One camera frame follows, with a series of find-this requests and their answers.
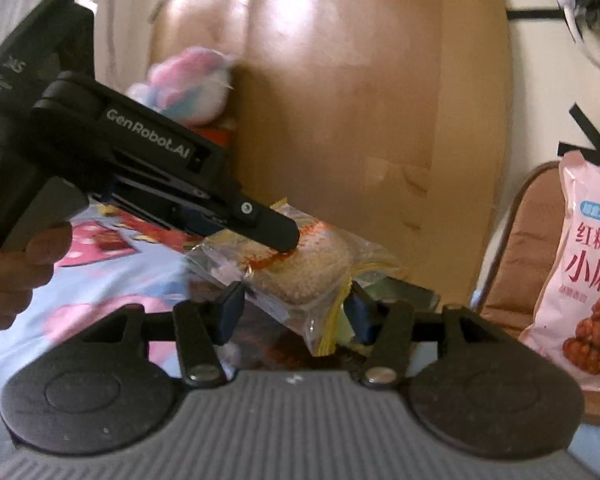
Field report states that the blue pig print bed sheet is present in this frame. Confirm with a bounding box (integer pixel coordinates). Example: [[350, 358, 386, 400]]
[[0, 201, 600, 432]]

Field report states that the pink snack bag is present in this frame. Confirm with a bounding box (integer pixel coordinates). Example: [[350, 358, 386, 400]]
[[517, 150, 600, 394]]

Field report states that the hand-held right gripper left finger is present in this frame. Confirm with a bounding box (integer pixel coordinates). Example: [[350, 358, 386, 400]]
[[81, 282, 246, 388]]

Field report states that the red gift bag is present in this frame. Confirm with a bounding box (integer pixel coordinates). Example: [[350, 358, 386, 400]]
[[194, 124, 237, 149]]

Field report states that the pink blue plush toy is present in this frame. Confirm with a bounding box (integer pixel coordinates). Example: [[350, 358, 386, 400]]
[[126, 45, 239, 127]]

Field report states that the clear sesame cake packet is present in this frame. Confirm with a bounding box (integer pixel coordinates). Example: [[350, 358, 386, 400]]
[[185, 200, 407, 359]]

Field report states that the dark sheep print box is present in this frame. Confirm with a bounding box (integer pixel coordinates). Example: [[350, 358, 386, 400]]
[[230, 280, 442, 374]]

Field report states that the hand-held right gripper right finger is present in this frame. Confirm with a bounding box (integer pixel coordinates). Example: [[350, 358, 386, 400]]
[[344, 284, 518, 389]]

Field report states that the red flat packet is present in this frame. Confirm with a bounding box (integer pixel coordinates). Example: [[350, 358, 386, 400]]
[[105, 205, 212, 256]]

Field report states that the wooden board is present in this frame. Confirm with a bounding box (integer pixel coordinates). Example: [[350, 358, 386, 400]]
[[151, 0, 514, 307]]

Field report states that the person's left hand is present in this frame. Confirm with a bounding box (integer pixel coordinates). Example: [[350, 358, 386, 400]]
[[0, 143, 74, 335]]

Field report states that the brown seat cushion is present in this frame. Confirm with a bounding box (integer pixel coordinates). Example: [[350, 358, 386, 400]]
[[472, 160, 600, 357]]

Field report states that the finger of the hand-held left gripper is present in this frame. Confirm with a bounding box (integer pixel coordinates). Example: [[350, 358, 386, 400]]
[[207, 189, 301, 252], [173, 208, 231, 238]]

